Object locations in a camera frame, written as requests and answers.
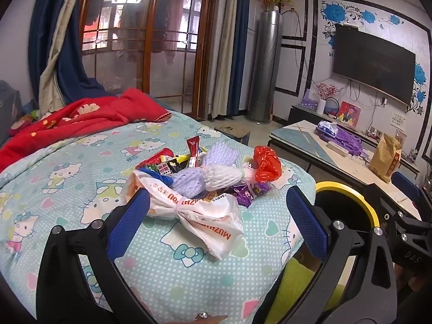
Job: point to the red cylinder snack packet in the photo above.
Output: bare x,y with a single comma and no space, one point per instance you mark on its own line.
153,158

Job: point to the blue stool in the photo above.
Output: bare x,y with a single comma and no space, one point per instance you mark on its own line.
406,185

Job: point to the lavender foam net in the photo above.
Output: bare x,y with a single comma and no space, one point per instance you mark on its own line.
187,182
219,153

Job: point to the cardboard topped stool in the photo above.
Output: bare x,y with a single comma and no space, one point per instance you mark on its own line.
233,131

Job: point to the wooden glass door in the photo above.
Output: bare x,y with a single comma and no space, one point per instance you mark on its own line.
135,57

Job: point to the purple snack packet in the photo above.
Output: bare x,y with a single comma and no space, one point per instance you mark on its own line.
251,194

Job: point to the brown chocolate wrapper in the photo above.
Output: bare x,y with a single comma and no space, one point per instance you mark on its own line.
217,196

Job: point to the colourful picture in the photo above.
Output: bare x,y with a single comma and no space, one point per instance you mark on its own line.
349,112

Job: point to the long red snack wrapper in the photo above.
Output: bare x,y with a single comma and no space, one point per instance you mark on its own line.
193,152

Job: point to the blue flower wall decal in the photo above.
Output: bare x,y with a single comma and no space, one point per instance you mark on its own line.
337,11
419,74

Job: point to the plush toy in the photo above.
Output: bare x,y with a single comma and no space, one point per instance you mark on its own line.
23,119

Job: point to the white wall notice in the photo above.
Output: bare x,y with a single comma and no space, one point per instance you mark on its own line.
398,118

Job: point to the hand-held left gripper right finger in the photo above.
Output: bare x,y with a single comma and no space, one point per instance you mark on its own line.
307,222

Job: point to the round blue picture frame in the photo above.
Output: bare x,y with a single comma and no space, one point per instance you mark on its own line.
332,106

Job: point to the yellow snack packet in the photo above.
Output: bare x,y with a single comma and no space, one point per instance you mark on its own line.
183,157

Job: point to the white orange print plastic bag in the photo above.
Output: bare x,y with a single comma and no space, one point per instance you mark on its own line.
202,222

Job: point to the white blue tissue pack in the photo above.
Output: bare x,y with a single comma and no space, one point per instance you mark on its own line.
327,128

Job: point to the black snack wrapper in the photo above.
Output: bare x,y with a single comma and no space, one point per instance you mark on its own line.
175,166

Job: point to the black television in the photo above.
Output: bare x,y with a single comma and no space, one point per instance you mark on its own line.
371,60

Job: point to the blue curtain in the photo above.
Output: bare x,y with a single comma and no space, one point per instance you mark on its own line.
71,57
241,40

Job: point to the purple box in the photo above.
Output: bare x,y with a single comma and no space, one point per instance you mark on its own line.
308,100

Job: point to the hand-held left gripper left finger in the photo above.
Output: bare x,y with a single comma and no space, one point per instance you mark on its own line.
131,222

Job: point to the red plastic bag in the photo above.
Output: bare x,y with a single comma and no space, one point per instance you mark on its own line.
268,163

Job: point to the red flower print blanket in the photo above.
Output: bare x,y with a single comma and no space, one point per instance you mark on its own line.
101,114

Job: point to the person's left hand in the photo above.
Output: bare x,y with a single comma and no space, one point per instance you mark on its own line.
211,318

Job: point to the marble top coffee table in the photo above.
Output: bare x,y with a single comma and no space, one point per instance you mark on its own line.
297,138

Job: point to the green snack wrapper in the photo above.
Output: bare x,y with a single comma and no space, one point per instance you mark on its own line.
158,168

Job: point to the beige curtain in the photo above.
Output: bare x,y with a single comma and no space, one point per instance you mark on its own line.
59,40
221,57

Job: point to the yellow-green cloth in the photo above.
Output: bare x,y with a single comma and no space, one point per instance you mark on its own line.
297,287

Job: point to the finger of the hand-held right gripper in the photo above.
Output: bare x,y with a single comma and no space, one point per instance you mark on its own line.
388,199

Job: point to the white foam net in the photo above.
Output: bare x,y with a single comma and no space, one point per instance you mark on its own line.
222,177

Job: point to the blue plastic bag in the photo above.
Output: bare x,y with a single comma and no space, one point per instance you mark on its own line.
153,173

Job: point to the yellow rim trash bin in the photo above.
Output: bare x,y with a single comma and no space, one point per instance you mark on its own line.
341,206

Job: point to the brown paper bag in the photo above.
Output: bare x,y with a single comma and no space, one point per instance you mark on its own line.
384,158

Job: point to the dark grey sofa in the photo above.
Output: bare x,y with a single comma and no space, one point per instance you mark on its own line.
8,108

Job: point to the cat print blanket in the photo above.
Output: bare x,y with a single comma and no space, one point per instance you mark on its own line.
84,175

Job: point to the grey tower air conditioner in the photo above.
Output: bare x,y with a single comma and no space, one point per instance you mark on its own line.
266,67

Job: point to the white vase pink flowers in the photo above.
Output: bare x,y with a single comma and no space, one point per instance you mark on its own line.
320,106

